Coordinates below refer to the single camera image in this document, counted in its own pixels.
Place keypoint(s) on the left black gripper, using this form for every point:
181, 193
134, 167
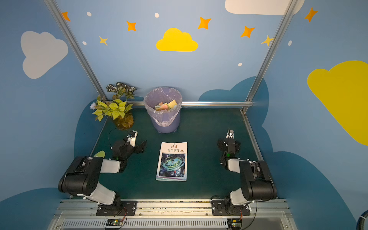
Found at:
136, 147

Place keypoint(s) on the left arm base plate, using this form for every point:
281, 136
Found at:
120, 209

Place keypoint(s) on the magazine book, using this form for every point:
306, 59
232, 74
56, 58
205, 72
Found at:
172, 164

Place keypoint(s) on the left aluminium frame post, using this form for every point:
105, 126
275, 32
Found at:
63, 25

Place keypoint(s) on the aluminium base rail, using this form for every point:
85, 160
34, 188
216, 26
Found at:
172, 214

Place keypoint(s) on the potted green plant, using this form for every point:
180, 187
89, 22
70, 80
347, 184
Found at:
118, 109

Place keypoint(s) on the purple trash bin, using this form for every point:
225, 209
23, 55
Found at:
165, 119

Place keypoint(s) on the left circuit board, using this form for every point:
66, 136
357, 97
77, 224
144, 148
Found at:
114, 223

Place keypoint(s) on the aluminium frame post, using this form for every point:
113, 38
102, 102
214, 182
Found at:
285, 21
63, 25

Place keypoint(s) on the right aluminium frame post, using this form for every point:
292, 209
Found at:
285, 21

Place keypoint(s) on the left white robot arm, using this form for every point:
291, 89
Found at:
82, 177

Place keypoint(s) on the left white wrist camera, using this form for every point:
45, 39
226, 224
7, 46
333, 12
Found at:
131, 138

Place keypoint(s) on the circuit board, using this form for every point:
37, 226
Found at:
234, 224
114, 223

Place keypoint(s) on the right circuit board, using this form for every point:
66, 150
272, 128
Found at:
234, 224

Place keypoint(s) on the aluminium frame back bar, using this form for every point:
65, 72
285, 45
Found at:
221, 104

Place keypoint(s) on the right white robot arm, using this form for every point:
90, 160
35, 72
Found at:
255, 177

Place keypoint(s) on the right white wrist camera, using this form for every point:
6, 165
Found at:
230, 134

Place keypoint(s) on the green toy shovel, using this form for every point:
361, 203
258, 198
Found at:
100, 154

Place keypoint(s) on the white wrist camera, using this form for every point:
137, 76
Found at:
230, 134
131, 138

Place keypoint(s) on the discarded sticky notes pile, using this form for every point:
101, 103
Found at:
166, 106

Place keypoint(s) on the clear plastic bin liner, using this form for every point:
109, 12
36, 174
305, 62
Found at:
161, 113

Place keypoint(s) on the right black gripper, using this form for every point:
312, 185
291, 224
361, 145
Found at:
230, 141

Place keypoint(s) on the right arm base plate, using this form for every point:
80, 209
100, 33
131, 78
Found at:
222, 208

